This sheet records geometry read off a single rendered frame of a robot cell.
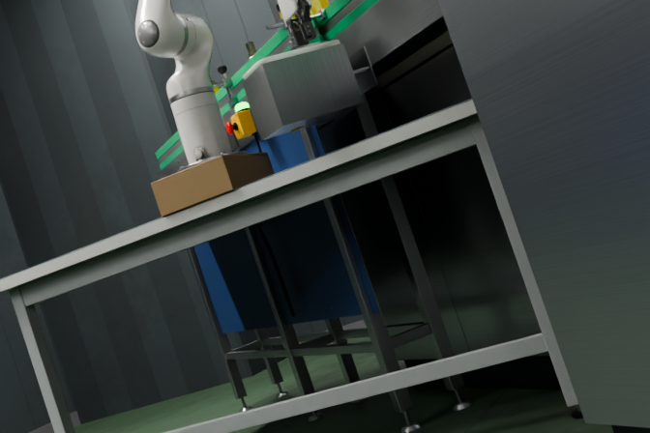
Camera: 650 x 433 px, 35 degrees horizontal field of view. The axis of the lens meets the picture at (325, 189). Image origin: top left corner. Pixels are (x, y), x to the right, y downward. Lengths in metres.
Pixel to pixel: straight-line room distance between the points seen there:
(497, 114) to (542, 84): 0.15
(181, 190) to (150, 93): 3.00
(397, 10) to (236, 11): 3.47
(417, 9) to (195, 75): 0.68
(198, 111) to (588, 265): 1.27
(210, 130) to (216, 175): 0.14
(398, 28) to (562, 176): 0.79
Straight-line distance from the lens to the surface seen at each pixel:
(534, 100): 1.73
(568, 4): 1.61
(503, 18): 1.75
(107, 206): 5.83
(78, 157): 5.92
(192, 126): 2.67
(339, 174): 2.48
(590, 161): 1.65
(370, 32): 2.50
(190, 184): 2.62
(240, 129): 3.03
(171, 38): 2.68
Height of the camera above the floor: 0.56
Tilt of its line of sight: 3 degrees up
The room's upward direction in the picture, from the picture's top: 19 degrees counter-clockwise
